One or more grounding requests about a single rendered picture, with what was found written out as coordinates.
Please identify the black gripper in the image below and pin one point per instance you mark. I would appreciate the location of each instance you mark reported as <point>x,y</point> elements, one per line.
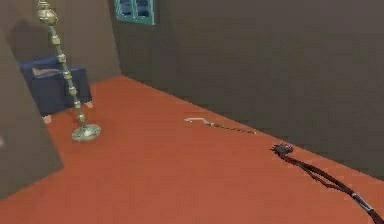
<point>365,204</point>

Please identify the white and dark thin rod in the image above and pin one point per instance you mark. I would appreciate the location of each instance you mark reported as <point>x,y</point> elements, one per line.
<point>196,119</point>

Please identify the brass floor lamp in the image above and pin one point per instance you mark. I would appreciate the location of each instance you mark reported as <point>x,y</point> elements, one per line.
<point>86,132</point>

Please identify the teal framed window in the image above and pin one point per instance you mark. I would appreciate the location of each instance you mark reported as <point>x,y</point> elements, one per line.
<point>135,15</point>

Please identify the blue armchair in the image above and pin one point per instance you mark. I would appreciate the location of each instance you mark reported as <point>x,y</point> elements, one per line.
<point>50,90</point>

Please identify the grey cushion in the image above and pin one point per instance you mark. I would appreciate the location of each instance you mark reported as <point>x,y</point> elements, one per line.
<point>43,71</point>

